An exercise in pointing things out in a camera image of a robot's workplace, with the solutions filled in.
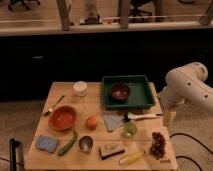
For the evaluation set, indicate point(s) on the orange apple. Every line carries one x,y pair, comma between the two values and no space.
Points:
91,123

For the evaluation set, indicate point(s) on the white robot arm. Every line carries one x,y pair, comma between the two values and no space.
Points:
188,82

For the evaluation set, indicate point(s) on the white paper cup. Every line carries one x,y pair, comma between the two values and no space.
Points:
80,88

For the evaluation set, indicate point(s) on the small metal cup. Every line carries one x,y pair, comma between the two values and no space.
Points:
86,144

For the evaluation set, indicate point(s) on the dark purple bowl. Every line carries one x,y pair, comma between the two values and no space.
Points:
119,92

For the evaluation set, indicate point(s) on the blue-grey cloth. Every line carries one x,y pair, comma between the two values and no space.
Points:
112,120

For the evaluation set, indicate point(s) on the green plastic tray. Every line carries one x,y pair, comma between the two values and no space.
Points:
141,96

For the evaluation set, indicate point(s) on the orange plastic bowl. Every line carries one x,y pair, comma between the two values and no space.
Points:
62,118

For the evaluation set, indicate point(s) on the metal fork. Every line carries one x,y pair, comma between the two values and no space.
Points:
50,110

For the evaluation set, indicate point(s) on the wooden block eraser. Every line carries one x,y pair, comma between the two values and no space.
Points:
110,149

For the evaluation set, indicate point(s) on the green okra pod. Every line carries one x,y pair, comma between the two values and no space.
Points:
68,146

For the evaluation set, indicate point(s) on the yellow banana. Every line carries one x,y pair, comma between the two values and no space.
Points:
131,158

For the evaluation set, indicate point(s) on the bunch of dark grapes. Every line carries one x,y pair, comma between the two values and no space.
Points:
157,148

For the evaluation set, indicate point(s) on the blue sponge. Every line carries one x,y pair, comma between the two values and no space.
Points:
47,143

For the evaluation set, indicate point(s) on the black stand post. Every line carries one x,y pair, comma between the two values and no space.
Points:
13,146

